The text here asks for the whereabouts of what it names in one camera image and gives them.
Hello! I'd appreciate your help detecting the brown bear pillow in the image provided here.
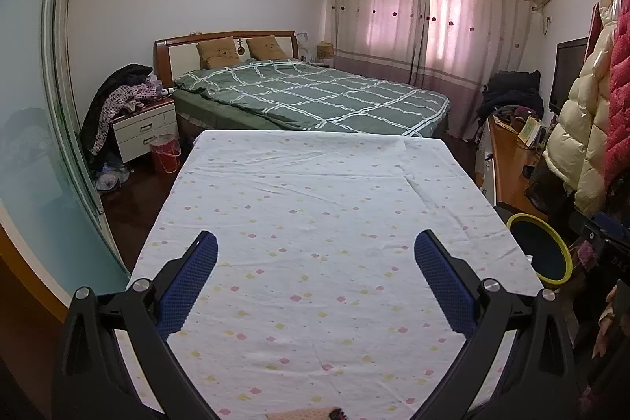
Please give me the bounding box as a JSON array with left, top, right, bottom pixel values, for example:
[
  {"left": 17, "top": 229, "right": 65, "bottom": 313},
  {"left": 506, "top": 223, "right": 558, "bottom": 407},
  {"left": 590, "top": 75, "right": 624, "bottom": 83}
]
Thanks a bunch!
[
  {"left": 197, "top": 37, "right": 242, "bottom": 70},
  {"left": 246, "top": 35, "right": 287, "bottom": 61}
]

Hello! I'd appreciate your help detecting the red dotted puffer jacket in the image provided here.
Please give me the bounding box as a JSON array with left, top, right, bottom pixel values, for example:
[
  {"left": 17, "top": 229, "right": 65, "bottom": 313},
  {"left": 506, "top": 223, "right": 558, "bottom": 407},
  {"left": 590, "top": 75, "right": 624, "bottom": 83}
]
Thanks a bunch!
[{"left": 588, "top": 0, "right": 630, "bottom": 191}]

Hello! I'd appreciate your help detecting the wooden bed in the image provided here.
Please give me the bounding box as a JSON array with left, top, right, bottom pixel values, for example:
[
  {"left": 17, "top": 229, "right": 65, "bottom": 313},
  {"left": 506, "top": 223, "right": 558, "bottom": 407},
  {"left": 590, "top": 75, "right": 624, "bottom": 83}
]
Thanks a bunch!
[{"left": 154, "top": 30, "right": 451, "bottom": 141}]

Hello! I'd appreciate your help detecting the white nightstand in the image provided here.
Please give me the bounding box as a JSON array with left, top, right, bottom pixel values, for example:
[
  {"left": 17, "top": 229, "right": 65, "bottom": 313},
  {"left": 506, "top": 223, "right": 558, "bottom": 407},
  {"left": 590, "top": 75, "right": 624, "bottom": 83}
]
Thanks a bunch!
[{"left": 112, "top": 99, "right": 179, "bottom": 164}]

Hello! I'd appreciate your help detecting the pink sheer curtain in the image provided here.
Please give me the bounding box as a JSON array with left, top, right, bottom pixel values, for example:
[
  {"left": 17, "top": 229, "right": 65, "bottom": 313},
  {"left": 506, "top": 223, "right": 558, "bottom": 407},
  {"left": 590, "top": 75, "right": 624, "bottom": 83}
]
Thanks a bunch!
[{"left": 331, "top": 0, "right": 535, "bottom": 140}]

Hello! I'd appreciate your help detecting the green checked duvet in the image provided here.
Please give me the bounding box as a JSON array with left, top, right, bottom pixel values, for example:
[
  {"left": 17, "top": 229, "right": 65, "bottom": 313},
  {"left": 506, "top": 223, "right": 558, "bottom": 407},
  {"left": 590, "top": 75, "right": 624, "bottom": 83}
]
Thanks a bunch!
[{"left": 173, "top": 58, "right": 451, "bottom": 136}]

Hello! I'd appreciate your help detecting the red plastic bucket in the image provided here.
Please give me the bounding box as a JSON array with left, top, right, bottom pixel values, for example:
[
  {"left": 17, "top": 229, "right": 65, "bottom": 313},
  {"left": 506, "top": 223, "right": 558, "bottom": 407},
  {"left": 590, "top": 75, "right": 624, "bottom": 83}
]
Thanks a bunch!
[{"left": 150, "top": 135, "right": 182, "bottom": 176}]

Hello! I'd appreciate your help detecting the cream puffer jacket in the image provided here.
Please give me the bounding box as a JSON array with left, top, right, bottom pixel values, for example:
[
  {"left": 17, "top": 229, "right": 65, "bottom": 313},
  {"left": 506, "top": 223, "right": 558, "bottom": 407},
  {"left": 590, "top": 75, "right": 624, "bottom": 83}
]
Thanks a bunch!
[{"left": 541, "top": 0, "right": 626, "bottom": 217}]

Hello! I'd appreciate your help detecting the white spotted tablecloth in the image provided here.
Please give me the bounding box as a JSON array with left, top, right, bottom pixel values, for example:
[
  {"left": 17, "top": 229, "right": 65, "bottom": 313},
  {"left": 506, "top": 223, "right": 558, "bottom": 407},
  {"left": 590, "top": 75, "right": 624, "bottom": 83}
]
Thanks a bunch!
[{"left": 115, "top": 130, "right": 545, "bottom": 420}]

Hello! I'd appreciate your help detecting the patterned purple garment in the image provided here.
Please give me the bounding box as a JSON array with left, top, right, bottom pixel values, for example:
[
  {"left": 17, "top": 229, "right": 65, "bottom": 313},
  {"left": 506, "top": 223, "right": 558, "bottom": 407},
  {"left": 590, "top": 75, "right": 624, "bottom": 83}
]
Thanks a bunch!
[{"left": 96, "top": 78, "right": 171, "bottom": 155}]

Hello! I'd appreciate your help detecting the dark clothes pile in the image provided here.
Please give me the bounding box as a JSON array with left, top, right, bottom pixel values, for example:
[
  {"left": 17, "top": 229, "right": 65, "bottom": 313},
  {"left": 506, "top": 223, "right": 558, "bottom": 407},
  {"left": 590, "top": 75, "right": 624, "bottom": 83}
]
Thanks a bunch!
[{"left": 475, "top": 70, "right": 545, "bottom": 140}]

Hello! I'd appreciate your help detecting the black television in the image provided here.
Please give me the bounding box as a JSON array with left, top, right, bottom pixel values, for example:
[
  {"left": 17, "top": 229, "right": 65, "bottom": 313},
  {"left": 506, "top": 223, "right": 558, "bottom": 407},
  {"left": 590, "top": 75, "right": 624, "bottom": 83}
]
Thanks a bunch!
[{"left": 548, "top": 37, "right": 590, "bottom": 114}]

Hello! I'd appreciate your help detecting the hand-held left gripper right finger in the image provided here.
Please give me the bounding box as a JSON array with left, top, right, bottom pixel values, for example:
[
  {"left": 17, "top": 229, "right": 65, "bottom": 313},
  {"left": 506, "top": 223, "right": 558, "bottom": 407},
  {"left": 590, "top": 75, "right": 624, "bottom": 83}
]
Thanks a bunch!
[{"left": 414, "top": 230, "right": 576, "bottom": 420}]

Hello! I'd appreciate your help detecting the crumpled plastic bag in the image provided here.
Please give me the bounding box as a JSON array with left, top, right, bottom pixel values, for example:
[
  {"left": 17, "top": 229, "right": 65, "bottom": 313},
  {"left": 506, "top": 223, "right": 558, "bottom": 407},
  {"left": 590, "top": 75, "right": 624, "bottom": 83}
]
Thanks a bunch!
[{"left": 93, "top": 163, "right": 132, "bottom": 193}]

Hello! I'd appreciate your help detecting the pile of clothes on cabinet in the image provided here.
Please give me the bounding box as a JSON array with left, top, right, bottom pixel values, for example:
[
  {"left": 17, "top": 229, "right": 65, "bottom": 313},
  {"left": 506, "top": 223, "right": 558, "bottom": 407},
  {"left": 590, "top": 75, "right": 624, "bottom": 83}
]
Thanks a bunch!
[{"left": 81, "top": 63, "right": 153, "bottom": 166}]

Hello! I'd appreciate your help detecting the glass sliding wardrobe door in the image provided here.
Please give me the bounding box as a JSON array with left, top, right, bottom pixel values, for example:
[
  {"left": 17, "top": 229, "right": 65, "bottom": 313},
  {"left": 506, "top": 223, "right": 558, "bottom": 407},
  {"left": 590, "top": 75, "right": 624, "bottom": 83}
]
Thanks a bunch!
[{"left": 0, "top": 0, "right": 131, "bottom": 323}]

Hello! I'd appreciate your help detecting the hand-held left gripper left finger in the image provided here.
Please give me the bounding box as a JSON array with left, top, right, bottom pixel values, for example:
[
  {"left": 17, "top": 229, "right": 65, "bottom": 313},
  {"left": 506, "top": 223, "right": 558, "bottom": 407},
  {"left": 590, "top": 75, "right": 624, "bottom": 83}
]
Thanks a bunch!
[{"left": 52, "top": 230, "right": 220, "bottom": 420}]

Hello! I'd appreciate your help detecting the wooden sideboard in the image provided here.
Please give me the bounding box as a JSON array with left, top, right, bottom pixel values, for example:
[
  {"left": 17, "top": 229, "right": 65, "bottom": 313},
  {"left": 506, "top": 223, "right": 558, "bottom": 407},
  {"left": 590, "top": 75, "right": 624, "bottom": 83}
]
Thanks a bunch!
[{"left": 475, "top": 117, "right": 549, "bottom": 222}]

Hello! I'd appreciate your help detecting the yellow rimmed trash bin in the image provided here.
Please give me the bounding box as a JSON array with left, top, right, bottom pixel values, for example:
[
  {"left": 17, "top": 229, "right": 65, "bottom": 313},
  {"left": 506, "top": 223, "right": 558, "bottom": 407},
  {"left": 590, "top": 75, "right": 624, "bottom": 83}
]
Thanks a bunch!
[{"left": 506, "top": 213, "right": 573, "bottom": 286}]

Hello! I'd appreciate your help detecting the dark cloth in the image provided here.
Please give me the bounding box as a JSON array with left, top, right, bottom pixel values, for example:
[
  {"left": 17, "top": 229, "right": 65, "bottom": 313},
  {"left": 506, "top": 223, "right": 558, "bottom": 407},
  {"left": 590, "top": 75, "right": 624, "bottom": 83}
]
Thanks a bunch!
[{"left": 524, "top": 152, "right": 576, "bottom": 225}]

